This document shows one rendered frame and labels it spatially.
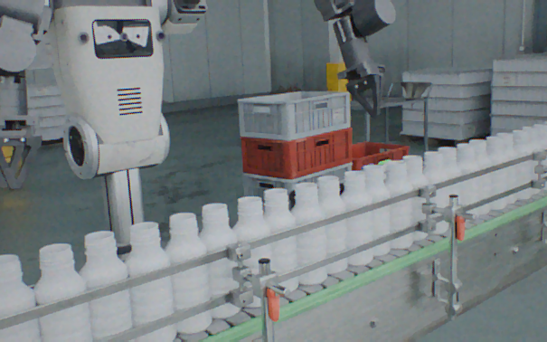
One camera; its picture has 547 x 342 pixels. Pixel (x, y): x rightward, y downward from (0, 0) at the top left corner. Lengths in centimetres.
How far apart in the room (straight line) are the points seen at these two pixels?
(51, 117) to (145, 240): 969
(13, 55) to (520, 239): 114
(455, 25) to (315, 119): 939
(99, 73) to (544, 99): 644
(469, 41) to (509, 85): 501
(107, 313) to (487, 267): 87
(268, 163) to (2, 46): 270
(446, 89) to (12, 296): 762
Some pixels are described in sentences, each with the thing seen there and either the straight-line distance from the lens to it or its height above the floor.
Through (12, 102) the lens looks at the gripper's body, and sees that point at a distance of 88.
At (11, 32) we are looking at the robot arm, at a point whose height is 142.
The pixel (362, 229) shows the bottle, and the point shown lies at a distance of 104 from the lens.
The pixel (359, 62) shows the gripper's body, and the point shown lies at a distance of 118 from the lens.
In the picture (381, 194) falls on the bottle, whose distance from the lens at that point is 108.
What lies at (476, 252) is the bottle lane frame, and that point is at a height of 94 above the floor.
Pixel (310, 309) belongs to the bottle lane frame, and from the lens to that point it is 96.
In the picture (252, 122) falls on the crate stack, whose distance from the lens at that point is 344.
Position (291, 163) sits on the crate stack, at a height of 76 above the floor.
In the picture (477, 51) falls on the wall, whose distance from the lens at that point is 1240.
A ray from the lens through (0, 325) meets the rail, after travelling 72.
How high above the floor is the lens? 138
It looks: 12 degrees down
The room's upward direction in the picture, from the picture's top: 3 degrees counter-clockwise
